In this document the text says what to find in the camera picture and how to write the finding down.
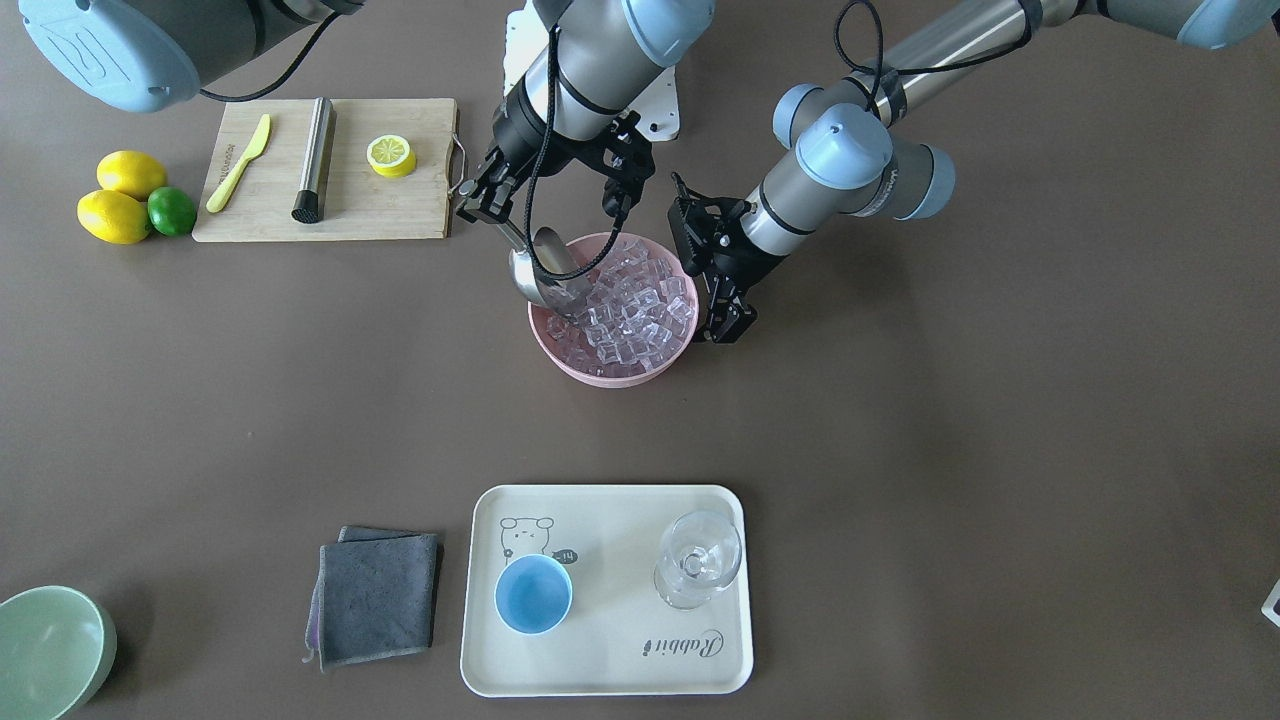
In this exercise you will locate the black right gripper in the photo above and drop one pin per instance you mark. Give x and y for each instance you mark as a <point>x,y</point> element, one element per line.
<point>517,128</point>

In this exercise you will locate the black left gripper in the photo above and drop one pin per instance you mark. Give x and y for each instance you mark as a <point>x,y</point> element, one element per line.
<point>738,256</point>

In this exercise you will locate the stainless steel ice scoop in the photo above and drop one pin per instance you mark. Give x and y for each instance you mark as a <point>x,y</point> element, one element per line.
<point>536,262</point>

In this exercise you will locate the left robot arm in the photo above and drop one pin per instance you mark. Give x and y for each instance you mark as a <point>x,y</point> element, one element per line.
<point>839,154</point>

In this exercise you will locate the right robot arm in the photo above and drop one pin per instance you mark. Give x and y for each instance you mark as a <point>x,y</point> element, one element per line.
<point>574,105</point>

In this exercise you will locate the pile of clear ice cubes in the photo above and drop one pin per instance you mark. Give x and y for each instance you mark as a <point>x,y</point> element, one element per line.
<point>630,315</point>

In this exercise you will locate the light blue cup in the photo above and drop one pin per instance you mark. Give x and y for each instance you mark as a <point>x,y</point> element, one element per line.
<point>533,594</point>

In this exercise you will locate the pink plastic bowl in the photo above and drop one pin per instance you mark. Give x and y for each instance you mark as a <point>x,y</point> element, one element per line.
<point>610,370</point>

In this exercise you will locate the half lemon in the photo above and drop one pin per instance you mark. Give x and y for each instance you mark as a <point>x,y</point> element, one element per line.
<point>391,156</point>

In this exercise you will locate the bamboo cutting board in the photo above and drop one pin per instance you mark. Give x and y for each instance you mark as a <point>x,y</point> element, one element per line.
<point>359,204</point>

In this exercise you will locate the steel muddler black tip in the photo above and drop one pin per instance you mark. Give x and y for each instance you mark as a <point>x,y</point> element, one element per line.
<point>309,202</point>

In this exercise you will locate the yellow plastic knife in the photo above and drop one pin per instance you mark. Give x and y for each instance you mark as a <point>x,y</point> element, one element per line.
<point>253,150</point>

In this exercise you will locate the clear wine glass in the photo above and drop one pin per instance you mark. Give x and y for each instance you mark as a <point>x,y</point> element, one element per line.
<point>700,556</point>

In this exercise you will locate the green lime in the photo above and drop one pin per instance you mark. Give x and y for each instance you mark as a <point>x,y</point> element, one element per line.
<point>171,211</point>

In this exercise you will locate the cream rabbit serving tray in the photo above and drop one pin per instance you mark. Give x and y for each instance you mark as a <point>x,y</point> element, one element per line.
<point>619,636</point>

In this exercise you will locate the yellow lemon upper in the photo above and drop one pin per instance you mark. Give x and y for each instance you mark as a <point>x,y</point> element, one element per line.
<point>132,172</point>

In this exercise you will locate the yellow lemon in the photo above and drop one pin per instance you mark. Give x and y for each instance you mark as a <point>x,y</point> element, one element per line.
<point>132,172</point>
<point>114,217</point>

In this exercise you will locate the yellow lemon lower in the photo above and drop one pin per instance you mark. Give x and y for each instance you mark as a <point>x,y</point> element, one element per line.
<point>114,217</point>

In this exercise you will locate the grey folded cloth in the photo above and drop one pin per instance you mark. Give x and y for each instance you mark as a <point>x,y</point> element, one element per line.
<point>374,597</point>

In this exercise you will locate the green bowl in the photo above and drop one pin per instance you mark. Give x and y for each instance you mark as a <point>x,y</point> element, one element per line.
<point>57,648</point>

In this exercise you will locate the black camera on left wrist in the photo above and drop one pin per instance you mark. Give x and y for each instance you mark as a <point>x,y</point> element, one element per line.
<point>684,218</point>

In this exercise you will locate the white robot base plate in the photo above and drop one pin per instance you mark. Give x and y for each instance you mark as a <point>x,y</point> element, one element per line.
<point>657,105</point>

